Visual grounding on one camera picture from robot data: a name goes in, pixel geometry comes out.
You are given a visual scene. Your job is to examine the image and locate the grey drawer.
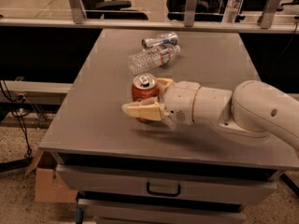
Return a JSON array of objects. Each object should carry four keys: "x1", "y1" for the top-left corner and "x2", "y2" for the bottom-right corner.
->
[
  {"x1": 57, "y1": 164, "x2": 277, "y2": 204},
  {"x1": 78, "y1": 199, "x2": 246, "y2": 224}
]

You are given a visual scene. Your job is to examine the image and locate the black cables on floor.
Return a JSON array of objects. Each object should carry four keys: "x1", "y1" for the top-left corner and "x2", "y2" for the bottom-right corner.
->
[{"x1": 0, "y1": 79, "x2": 48, "y2": 159}]

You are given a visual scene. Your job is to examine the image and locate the upright water bottle background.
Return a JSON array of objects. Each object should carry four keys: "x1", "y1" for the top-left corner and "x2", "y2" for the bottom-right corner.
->
[{"x1": 222, "y1": 0, "x2": 242, "y2": 23}]

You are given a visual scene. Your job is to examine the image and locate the clear plastic water bottle lying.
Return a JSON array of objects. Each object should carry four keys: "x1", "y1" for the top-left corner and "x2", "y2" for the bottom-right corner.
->
[{"x1": 128, "y1": 44, "x2": 180, "y2": 75}]

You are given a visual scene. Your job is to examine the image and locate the grey top drawer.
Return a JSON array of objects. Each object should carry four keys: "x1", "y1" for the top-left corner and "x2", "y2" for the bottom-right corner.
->
[{"x1": 57, "y1": 164, "x2": 277, "y2": 204}]

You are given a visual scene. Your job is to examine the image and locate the black drawer handle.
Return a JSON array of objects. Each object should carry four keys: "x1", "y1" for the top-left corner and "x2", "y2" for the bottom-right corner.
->
[{"x1": 146, "y1": 182, "x2": 181, "y2": 197}]

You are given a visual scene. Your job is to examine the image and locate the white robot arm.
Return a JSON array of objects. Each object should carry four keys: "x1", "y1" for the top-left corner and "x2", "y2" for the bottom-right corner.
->
[{"x1": 121, "y1": 78, "x2": 299, "y2": 150}]

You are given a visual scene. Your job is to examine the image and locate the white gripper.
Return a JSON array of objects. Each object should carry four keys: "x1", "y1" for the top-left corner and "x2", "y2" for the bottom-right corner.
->
[{"x1": 121, "y1": 77, "x2": 201, "y2": 125}]

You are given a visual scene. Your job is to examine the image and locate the silver soda can lying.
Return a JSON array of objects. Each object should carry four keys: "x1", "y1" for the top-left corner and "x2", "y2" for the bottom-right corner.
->
[{"x1": 141, "y1": 32, "x2": 178, "y2": 49}]

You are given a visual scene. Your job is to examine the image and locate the metal railing frame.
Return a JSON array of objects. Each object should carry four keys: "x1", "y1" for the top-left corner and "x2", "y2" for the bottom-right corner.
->
[{"x1": 0, "y1": 0, "x2": 299, "y2": 35}]

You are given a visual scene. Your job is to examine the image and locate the grey lower drawer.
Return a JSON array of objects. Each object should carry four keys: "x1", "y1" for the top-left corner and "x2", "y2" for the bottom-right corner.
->
[{"x1": 78, "y1": 199, "x2": 246, "y2": 224}]

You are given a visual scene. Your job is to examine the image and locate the cardboard box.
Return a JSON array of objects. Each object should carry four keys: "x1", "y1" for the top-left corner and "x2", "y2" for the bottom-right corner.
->
[{"x1": 25, "y1": 148, "x2": 78, "y2": 203}]

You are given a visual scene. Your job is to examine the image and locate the black office chair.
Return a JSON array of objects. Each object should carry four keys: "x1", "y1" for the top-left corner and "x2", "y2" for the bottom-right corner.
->
[{"x1": 81, "y1": 0, "x2": 148, "y2": 20}]

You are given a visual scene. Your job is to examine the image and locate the red coke can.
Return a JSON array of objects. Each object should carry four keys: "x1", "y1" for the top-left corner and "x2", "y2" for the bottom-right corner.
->
[{"x1": 131, "y1": 73, "x2": 161, "y2": 123}]

